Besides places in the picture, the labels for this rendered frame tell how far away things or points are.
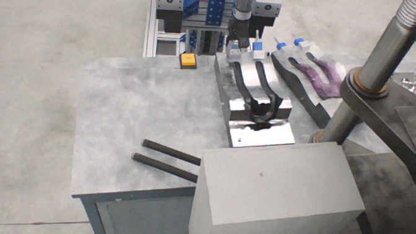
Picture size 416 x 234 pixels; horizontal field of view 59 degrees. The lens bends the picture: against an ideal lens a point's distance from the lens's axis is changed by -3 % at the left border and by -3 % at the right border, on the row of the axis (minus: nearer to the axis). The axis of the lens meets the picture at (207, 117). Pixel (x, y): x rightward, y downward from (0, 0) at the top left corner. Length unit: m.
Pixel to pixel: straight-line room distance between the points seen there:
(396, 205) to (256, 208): 0.46
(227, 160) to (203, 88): 1.02
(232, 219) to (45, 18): 2.95
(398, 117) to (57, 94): 2.36
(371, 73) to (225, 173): 0.37
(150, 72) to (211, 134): 0.44
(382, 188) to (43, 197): 1.88
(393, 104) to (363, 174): 0.25
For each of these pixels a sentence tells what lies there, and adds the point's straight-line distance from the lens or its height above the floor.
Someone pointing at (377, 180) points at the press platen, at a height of 1.29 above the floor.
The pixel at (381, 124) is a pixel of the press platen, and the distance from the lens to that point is 0.84.
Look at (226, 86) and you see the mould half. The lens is 1.64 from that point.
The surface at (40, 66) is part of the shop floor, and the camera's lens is 3.04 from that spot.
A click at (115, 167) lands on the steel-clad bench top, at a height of 0.80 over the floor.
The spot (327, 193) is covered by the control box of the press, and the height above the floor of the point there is 1.47.
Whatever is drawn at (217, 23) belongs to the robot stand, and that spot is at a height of 0.74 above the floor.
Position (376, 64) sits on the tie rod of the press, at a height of 1.61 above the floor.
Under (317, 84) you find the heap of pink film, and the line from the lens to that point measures 1.76.
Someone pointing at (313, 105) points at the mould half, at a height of 0.86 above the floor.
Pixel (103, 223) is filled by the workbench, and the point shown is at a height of 0.43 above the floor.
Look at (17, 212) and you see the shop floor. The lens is 2.41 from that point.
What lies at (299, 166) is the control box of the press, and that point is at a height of 1.47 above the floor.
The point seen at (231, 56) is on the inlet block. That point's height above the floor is 0.90.
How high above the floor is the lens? 2.10
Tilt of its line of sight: 53 degrees down
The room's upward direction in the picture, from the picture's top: 10 degrees clockwise
